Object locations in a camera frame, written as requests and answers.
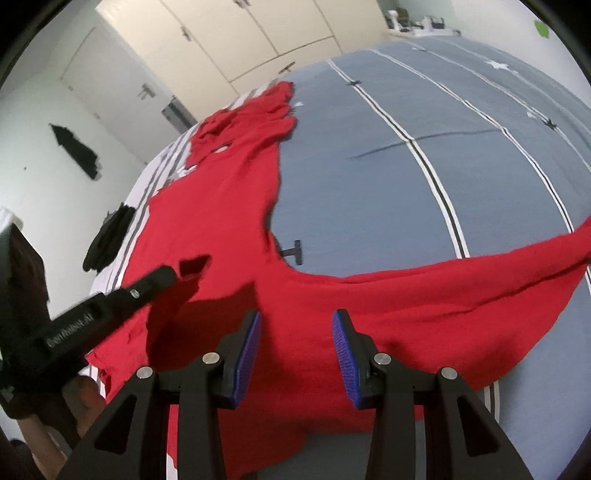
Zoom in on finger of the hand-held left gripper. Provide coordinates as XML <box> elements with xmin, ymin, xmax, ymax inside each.
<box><xmin>121</xmin><ymin>264</ymin><xmax>181</xmax><ymax>309</ymax></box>

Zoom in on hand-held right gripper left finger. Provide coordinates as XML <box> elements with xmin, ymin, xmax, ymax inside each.
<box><xmin>55</xmin><ymin>309</ymin><xmax>264</xmax><ymax>480</ymax></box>

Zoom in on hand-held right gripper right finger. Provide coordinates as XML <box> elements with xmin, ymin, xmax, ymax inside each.
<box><xmin>331</xmin><ymin>308</ymin><xmax>536</xmax><ymax>480</ymax></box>

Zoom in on red sweater with yellow tag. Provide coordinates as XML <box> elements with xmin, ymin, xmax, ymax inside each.
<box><xmin>85</xmin><ymin>138</ymin><xmax>591</xmax><ymax>480</ymax></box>

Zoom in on person's left forearm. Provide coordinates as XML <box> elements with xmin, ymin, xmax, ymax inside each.
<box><xmin>4</xmin><ymin>413</ymin><xmax>63</xmax><ymax>480</ymax></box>

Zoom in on black folded clothes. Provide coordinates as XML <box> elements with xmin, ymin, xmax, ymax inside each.
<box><xmin>83</xmin><ymin>203</ymin><xmax>137</xmax><ymax>273</ymax></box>

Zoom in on person's left hand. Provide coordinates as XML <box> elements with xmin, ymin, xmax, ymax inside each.
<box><xmin>58</xmin><ymin>375</ymin><xmax>110</xmax><ymax>450</ymax></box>

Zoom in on black hanging garment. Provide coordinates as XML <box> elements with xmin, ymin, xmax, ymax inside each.
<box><xmin>49</xmin><ymin>123</ymin><xmax>100</xmax><ymax>182</ymax></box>

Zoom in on dark ribbed suitcase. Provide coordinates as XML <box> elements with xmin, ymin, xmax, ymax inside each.
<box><xmin>161</xmin><ymin>96</ymin><xmax>200</xmax><ymax>136</ymax></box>

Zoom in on red garment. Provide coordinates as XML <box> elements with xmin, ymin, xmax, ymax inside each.
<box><xmin>188</xmin><ymin>82</ymin><xmax>297</xmax><ymax>168</ymax></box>

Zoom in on white door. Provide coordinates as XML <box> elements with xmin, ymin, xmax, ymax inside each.
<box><xmin>60</xmin><ymin>25</ymin><xmax>185</xmax><ymax>166</ymax></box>

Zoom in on cream wardrobe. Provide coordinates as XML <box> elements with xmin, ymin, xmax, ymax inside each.
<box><xmin>95</xmin><ymin>0</ymin><xmax>393</xmax><ymax>123</ymax></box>

